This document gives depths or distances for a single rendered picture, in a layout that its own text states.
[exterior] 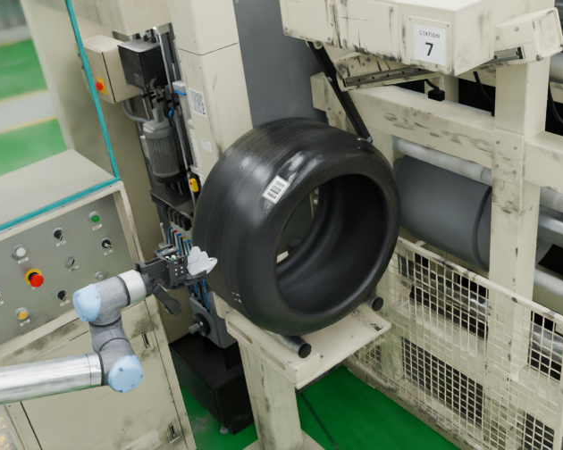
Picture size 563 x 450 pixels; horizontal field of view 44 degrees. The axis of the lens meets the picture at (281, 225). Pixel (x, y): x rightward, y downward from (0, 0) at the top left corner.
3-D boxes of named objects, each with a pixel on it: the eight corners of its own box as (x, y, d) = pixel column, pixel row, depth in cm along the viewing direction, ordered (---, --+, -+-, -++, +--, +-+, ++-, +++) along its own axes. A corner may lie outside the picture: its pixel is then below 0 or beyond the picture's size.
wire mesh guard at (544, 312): (348, 361, 273) (331, 207, 237) (350, 358, 274) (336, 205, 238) (551, 505, 209) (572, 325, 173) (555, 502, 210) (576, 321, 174)
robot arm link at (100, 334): (101, 376, 159) (94, 337, 154) (89, 348, 168) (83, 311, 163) (135, 365, 162) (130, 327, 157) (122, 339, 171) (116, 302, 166)
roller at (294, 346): (227, 305, 216) (230, 292, 215) (239, 304, 219) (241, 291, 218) (298, 360, 191) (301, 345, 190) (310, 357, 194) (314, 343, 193)
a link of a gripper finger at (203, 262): (222, 247, 172) (189, 260, 167) (223, 268, 175) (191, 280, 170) (214, 243, 174) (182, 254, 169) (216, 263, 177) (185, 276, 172)
